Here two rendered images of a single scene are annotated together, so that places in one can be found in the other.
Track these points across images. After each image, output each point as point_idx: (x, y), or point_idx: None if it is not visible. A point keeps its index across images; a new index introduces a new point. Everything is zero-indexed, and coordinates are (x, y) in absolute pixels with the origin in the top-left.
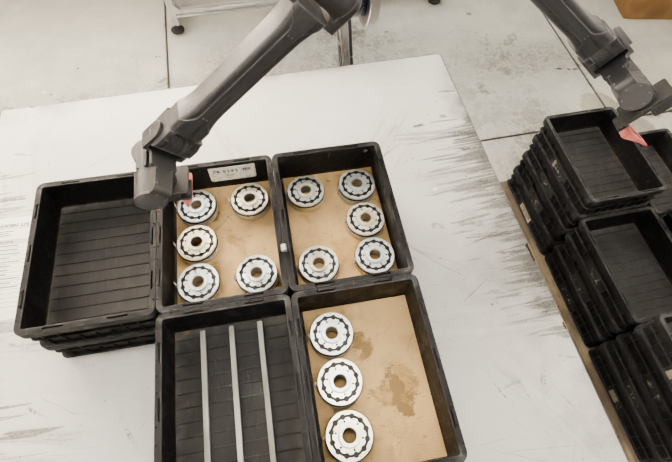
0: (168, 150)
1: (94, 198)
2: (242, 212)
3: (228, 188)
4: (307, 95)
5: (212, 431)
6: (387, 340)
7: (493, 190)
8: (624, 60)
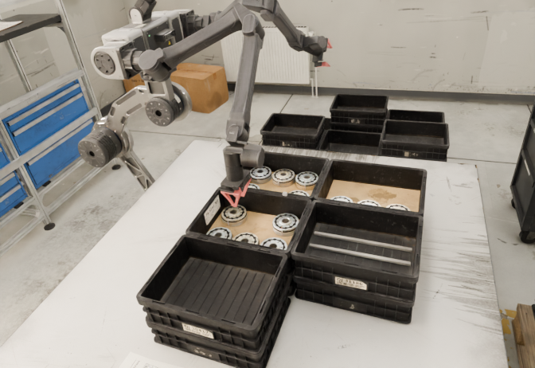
0: (244, 136)
1: (162, 288)
2: (240, 217)
3: (214, 225)
4: (166, 193)
5: None
6: (353, 191)
7: (290, 150)
8: (306, 37)
